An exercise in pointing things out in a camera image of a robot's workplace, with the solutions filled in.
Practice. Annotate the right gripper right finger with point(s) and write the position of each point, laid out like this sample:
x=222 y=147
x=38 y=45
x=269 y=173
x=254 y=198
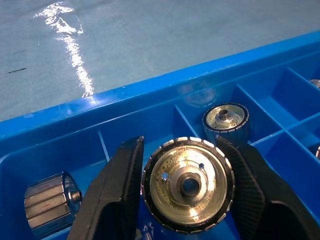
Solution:
x=255 y=190

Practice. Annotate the blue compartment plastic tray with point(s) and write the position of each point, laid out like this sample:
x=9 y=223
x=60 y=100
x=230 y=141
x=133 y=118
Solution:
x=150 y=105

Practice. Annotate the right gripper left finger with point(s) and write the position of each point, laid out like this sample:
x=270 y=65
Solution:
x=117 y=175

